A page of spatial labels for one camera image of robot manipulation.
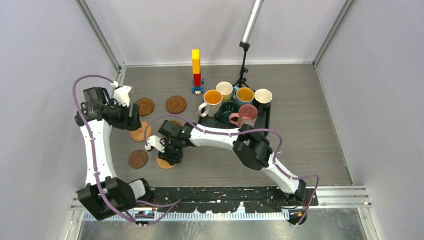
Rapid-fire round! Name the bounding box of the toy brick tower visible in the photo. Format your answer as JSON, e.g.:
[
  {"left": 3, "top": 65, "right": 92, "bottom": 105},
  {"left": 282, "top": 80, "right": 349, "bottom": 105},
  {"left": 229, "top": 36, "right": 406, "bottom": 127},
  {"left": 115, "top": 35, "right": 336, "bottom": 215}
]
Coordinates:
[{"left": 191, "top": 49, "right": 204, "bottom": 95}]

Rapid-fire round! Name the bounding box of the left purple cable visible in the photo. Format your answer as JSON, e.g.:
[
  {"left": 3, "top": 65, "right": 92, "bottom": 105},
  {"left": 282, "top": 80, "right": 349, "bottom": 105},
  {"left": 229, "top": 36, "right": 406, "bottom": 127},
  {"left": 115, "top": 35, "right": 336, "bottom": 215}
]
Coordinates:
[{"left": 72, "top": 74, "right": 182, "bottom": 227}]

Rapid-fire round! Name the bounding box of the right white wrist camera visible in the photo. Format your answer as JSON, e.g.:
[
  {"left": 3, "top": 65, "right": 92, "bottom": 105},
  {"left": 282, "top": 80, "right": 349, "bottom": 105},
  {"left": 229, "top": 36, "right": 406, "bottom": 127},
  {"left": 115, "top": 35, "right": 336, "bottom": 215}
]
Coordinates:
[{"left": 144, "top": 135, "right": 166, "bottom": 153}]

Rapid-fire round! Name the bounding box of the dark green mug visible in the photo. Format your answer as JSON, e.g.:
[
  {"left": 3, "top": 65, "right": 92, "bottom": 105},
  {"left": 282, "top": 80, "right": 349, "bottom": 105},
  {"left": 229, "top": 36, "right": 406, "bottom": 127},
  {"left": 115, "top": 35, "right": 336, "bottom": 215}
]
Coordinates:
[{"left": 214, "top": 101, "right": 239, "bottom": 125}]

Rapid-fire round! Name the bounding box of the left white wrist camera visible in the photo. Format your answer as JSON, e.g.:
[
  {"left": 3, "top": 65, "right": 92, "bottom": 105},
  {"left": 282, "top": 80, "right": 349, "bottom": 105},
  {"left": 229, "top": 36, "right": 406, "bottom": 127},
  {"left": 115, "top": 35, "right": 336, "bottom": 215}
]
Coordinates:
[{"left": 111, "top": 81, "right": 134, "bottom": 107}]

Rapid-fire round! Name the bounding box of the blue patterned mug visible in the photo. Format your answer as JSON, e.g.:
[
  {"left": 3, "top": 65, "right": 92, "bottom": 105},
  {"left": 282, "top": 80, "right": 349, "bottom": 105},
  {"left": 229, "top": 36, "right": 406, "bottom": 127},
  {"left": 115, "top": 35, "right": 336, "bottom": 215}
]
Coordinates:
[{"left": 232, "top": 86, "right": 255, "bottom": 107}]

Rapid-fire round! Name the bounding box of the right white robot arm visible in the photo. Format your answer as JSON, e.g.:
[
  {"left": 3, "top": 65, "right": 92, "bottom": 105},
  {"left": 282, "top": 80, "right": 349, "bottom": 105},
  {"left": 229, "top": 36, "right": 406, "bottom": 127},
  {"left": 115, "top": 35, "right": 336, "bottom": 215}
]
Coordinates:
[{"left": 145, "top": 120, "right": 306, "bottom": 205}]

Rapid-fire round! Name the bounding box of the dark brown wooden coaster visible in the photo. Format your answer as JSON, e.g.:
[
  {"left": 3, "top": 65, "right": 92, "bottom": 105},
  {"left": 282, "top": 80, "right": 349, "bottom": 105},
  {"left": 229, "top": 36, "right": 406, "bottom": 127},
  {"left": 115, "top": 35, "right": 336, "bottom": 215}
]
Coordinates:
[{"left": 128, "top": 149, "right": 149, "bottom": 169}]

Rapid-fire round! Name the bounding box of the rattan coaster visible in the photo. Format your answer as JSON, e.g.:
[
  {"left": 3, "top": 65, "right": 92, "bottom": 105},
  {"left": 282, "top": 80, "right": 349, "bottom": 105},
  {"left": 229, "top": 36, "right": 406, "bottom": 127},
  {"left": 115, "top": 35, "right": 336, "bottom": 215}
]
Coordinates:
[
  {"left": 130, "top": 121, "right": 152, "bottom": 142},
  {"left": 156, "top": 157, "right": 176, "bottom": 169}
]

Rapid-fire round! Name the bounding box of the black tripod stand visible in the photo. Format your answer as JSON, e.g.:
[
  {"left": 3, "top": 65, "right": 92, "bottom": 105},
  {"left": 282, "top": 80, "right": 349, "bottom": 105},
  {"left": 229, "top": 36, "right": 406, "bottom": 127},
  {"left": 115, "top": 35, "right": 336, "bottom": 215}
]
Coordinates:
[{"left": 232, "top": 41, "right": 250, "bottom": 88}]

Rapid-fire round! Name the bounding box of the rattan coaster front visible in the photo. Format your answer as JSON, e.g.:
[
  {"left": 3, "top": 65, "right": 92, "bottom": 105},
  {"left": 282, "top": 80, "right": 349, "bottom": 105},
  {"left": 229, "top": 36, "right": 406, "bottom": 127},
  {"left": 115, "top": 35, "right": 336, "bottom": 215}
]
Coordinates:
[{"left": 130, "top": 121, "right": 152, "bottom": 142}]

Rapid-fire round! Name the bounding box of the floral white mug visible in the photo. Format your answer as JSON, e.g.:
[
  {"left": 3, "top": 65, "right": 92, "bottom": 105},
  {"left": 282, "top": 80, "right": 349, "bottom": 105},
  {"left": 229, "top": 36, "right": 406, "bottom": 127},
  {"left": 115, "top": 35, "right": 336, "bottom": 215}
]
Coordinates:
[{"left": 198, "top": 89, "right": 223, "bottom": 118}]

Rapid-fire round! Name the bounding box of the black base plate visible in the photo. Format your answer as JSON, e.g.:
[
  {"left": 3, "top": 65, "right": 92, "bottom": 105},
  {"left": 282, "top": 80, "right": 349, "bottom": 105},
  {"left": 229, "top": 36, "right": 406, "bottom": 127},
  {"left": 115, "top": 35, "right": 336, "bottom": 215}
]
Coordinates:
[{"left": 147, "top": 186, "right": 318, "bottom": 214}]

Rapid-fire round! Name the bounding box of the cream yellow mug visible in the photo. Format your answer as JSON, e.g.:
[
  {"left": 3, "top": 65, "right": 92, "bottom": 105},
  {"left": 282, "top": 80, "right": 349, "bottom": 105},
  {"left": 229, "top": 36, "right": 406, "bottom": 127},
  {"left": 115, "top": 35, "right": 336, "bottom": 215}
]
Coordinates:
[{"left": 215, "top": 81, "right": 233, "bottom": 103}]

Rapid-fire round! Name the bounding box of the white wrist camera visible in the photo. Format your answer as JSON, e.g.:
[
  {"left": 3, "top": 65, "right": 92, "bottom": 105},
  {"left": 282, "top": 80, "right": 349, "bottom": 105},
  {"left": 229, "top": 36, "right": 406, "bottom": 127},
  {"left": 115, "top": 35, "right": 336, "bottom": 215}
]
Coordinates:
[
  {"left": 111, "top": 81, "right": 134, "bottom": 107},
  {"left": 144, "top": 135, "right": 166, "bottom": 153}
]

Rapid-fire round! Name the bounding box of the silver metal pole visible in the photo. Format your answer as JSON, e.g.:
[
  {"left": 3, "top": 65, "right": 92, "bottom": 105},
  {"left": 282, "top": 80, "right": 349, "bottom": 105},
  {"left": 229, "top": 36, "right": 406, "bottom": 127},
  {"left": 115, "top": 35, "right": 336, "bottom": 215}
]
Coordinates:
[{"left": 240, "top": 0, "right": 265, "bottom": 45}]

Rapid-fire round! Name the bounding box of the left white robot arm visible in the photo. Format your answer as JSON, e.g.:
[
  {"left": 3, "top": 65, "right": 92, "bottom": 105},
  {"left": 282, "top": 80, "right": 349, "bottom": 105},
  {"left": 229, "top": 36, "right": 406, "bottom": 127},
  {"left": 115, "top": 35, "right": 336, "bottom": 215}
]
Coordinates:
[{"left": 74, "top": 85, "right": 154, "bottom": 221}]

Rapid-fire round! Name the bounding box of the pink ghost mug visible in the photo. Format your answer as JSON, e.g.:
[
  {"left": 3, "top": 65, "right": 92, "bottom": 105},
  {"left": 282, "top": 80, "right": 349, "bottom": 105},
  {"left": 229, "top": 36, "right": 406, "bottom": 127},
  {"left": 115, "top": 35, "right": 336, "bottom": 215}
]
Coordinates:
[{"left": 228, "top": 104, "right": 258, "bottom": 128}]

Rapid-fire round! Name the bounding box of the black white-inside mug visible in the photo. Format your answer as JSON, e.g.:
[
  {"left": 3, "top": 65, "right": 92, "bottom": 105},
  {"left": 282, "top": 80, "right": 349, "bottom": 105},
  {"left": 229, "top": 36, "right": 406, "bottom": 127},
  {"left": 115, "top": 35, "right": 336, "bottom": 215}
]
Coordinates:
[{"left": 252, "top": 88, "right": 273, "bottom": 114}]

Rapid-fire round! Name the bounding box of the black serving tray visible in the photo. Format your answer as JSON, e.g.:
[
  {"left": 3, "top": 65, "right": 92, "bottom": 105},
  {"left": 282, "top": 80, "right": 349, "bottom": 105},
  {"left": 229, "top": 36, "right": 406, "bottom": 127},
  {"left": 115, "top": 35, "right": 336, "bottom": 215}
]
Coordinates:
[{"left": 198, "top": 98, "right": 271, "bottom": 129}]

